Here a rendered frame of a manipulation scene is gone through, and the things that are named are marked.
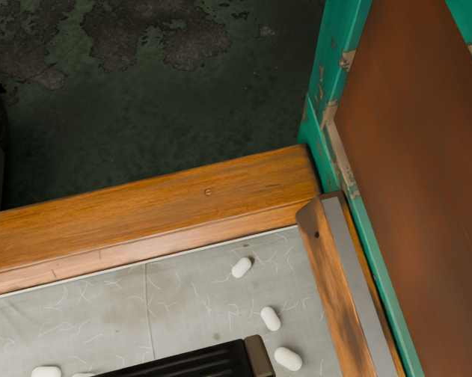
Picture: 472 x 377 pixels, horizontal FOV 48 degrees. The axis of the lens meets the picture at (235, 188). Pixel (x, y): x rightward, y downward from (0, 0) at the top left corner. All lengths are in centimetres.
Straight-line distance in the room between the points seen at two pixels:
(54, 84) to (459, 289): 158
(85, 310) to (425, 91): 54
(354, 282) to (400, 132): 21
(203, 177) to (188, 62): 107
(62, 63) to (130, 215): 119
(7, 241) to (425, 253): 56
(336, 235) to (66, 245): 38
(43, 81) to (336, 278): 142
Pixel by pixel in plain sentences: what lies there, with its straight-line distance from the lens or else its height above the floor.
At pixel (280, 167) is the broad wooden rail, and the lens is 80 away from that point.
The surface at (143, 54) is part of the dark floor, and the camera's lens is 187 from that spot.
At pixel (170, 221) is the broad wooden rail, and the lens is 77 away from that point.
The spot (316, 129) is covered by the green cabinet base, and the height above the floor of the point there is 83.
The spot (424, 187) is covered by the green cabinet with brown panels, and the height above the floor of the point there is 105.
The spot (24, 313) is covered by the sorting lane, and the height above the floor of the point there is 74.
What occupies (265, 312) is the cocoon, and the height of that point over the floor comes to 76.
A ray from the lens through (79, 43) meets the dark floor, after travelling 195.
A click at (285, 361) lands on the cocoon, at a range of 74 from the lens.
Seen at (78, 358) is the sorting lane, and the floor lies 74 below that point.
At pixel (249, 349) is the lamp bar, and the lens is 42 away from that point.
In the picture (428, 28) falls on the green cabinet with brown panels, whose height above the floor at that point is 116.
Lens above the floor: 149
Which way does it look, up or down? 68 degrees down
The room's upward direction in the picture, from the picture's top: 2 degrees counter-clockwise
